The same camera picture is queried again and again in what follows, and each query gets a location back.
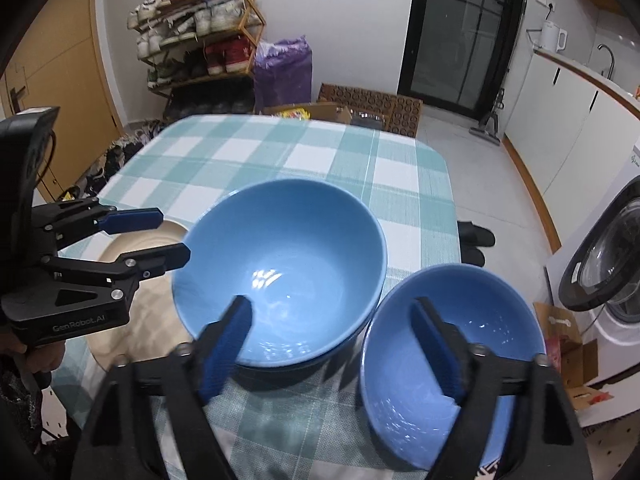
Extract chrome kitchen faucet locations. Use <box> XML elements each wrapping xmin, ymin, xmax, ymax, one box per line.
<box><xmin>597</xmin><ymin>44</ymin><xmax>617</xmax><ymax>80</ymax></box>

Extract scattered pile of shoes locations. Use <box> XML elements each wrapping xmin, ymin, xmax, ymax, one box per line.
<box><xmin>82</xmin><ymin>127</ymin><xmax>163</xmax><ymax>201</ymax></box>

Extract orange wooden door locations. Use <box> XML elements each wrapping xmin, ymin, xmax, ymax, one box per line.
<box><xmin>0</xmin><ymin>0</ymin><xmax>123</xmax><ymax>201</ymax></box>

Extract large blue bowl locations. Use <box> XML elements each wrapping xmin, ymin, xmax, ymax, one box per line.
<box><xmin>171</xmin><ymin>178</ymin><xmax>388</xmax><ymax>367</ymax></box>
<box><xmin>235</xmin><ymin>305</ymin><xmax>373</xmax><ymax>373</ymax></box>

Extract white kitchen cabinet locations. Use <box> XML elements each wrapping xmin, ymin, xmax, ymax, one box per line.
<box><xmin>502</xmin><ymin>50</ymin><xmax>640</xmax><ymax>251</ymax></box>

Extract large cream plate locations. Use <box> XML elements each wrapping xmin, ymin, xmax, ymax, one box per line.
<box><xmin>85</xmin><ymin>219</ymin><xmax>202</xmax><ymax>372</ymax></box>

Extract person's left hand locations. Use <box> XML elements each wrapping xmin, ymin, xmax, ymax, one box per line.
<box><xmin>0</xmin><ymin>332</ymin><xmax>66</xmax><ymax>376</ymax></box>

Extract teal checked tablecloth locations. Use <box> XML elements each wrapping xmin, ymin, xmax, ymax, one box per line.
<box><xmin>50</xmin><ymin>114</ymin><xmax>463</xmax><ymax>480</ymax></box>

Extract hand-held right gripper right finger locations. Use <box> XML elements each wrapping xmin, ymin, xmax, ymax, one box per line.
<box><xmin>410</xmin><ymin>296</ymin><xmax>596</xmax><ymax>480</ymax></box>

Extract white electric kettle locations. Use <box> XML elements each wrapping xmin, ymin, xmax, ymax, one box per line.
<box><xmin>535</xmin><ymin>21</ymin><xmax>568</xmax><ymax>54</ymax></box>

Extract black framed glass door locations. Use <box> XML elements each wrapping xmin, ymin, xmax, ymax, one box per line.
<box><xmin>397</xmin><ymin>0</ymin><xmax>528</xmax><ymax>121</ymax></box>

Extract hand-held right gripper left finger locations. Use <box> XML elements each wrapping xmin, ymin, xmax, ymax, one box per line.
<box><xmin>75</xmin><ymin>295</ymin><xmax>253</xmax><ymax>480</ymax></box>

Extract grey stick vacuum cleaner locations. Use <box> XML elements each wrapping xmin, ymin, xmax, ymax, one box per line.
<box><xmin>469</xmin><ymin>87</ymin><xmax>506</xmax><ymax>147</ymax></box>

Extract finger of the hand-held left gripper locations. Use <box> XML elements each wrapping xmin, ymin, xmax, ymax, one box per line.
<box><xmin>42</xmin><ymin>242</ymin><xmax>192</xmax><ymax>286</ymax></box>
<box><xmin>32</xmin><ymin>199</ymin><xmax>164</xmax><ymax>248</ymax></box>

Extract white washing machine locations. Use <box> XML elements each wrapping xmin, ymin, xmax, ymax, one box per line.
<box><xmin>545</xmin><ymin>142</ymin><xmax>640</xmax><ymax>396</ymax></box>

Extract shoe rack with shoes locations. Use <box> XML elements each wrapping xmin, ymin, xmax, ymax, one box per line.
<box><xmin>126</xmin><ymin>0</ymin><xmax>263</xmax><ymax>116</ymax></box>

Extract small blue bowl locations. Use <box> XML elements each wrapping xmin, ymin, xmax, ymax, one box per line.
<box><xmin>360</xmin><ymin>263</ymin><xmax>547</xmax><ymax>462</ymax></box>

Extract small open cardboard box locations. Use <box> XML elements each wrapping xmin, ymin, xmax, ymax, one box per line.
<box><xmin>532</xmin><ymin>301</ymin><xmax>616</xmax><ymax>413</ymax></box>

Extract purple plastic bag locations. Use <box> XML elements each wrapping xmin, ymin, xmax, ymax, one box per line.
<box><xmin>253</xmin><ymin>36</ymin><xmax>313</xmax><ymax>113</ymax></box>

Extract brown patterned doormat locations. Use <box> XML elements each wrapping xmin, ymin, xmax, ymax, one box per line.
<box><xmin>317</xmin><ymin>83</ymin><xmax>423</xmax><ymax>138</ymax></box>

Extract person's left forearm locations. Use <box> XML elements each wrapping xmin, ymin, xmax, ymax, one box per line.
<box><xmin>0</xmin><ymin>360</ymin><xmax>56</xmax><ymax>461</ymax></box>

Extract wooden shoe rack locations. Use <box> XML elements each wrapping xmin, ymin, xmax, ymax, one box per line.
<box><xmin>127</xmin><ymin>0</ymin><xmax>268</xmax><ymax>111</ymax></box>

